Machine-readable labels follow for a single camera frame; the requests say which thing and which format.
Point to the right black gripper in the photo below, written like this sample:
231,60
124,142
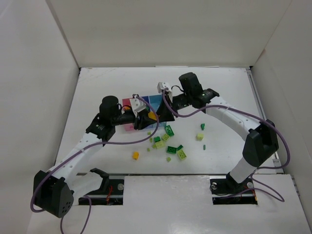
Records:
170,107

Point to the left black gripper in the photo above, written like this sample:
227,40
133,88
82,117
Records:
137,121

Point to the dark green lego plate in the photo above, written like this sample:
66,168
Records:
169,131

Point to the light green square lego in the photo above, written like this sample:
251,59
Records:
165,137

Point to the dark green 2x2 lego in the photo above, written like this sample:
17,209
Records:
171,150

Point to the lime 2x2 lego brick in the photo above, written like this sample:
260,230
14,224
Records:
181,155

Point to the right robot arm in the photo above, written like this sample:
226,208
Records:
268,146

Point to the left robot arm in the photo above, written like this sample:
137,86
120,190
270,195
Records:
60,188

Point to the light blue container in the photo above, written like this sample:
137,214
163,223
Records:
154,101

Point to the purple container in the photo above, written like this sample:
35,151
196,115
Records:
146,98

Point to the lime rounded lego brick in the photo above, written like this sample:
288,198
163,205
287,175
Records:
158,145

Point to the small yellow lego brick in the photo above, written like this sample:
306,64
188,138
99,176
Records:
135,155

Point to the pale lime lego cube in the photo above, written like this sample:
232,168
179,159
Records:
199,137

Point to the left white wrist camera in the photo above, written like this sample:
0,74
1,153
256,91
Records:
137,105

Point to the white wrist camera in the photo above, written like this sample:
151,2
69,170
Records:
165,87
137,105

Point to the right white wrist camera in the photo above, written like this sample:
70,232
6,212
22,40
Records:
165,87

